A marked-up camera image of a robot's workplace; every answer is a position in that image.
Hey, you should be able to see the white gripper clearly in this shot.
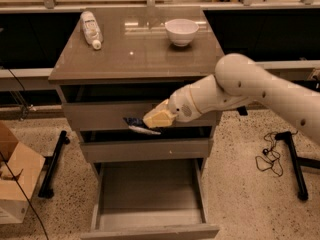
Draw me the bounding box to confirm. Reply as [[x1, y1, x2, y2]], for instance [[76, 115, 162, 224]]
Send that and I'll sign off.
[[143, 85, 201, 128]]

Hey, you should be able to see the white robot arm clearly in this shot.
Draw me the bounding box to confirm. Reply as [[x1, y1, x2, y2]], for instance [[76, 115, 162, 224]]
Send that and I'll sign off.
[[143, 53, 320, 144]]

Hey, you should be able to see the grey middle drawer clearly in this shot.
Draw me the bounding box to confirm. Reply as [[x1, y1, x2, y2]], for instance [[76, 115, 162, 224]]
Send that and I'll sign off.
[[80, 126, 213, 163]]

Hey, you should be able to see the grey drawer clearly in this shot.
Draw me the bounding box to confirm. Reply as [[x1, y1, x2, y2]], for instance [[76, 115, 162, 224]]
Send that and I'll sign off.
[[80, 126, 213, 163], [80, 159, 219, 240], [59, 81, 229, 132]]

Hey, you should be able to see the grey drawer cabinet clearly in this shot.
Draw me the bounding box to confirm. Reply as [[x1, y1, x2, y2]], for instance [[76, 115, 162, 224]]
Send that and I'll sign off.
[[48, 6, 235, 172]]

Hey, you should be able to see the grey top drawer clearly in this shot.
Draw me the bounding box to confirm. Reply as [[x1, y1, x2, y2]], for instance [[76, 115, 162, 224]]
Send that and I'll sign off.
[[59, 81, 229, 132]]

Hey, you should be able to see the grey bottom drawer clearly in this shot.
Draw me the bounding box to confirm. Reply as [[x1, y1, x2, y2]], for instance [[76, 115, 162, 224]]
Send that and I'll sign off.
[[80, 159, 219, 240]]

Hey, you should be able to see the white ceramic bowl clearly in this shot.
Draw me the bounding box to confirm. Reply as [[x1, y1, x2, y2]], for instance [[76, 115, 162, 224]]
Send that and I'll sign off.
[[165, 19, 199, 47]]

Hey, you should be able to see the white plastic bottle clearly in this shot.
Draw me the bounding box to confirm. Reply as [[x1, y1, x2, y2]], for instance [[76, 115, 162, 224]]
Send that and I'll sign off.
[[80, 11, 103, 50]]

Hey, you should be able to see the black left floor leg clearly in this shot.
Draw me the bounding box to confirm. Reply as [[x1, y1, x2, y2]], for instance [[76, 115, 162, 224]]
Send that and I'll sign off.
[[38, 130, 70, 199]]

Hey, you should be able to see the black floor leg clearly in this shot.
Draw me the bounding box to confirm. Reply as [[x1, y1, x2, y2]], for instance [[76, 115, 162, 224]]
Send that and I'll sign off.
[[275, 131, 320, 201], [38, 130, 70, 199]]

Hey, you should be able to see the black right floor leg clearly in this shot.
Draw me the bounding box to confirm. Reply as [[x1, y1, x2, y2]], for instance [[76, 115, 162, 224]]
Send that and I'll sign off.
[[275, 131, 320, 201]]

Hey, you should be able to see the brown cardboard box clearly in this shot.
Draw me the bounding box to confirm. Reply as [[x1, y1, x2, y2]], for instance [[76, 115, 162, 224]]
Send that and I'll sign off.
[[0, 122, 45, 224]]

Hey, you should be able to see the black cable at left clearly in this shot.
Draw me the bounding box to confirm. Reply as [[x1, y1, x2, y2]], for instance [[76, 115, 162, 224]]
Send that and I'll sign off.
[[0, 62, 50, 240]]

